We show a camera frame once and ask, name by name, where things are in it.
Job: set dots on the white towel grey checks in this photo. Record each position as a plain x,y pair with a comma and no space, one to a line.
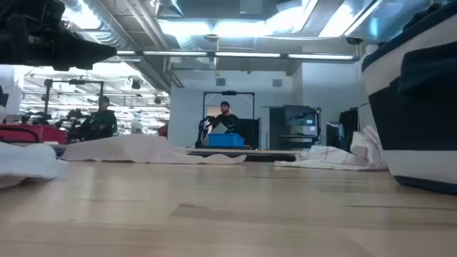
25,160

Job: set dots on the blue plastic bin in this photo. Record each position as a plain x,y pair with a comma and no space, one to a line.
226,140

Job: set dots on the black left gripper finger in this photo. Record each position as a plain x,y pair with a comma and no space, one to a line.
93,51

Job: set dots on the long ceiling light bar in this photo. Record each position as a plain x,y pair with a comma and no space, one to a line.
246,54

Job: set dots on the dark monitor cabinet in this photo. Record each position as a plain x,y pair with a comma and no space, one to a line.
300,114

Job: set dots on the black ceiling dome camera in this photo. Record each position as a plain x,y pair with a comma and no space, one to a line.
354,40

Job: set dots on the person in black shirt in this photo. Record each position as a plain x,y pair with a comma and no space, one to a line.
228,93

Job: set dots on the navy fabric basket white stripe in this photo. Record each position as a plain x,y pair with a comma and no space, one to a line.
417,121

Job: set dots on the grey square wall panel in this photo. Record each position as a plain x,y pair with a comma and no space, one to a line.
277,82
220,81

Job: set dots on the black box beside person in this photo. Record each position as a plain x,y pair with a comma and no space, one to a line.
250,132

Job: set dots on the white towel red checks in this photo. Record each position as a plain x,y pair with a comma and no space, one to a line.
332,157

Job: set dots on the red storage box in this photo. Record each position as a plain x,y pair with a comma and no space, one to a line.
46,133

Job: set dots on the black background robot arm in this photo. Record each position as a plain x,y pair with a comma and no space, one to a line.
200,132

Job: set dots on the person at side station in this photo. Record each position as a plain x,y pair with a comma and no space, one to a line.
101,123

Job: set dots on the black gantry frame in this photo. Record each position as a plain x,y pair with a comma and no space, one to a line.
76,81

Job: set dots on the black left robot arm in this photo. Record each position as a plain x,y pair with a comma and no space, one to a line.
28,9

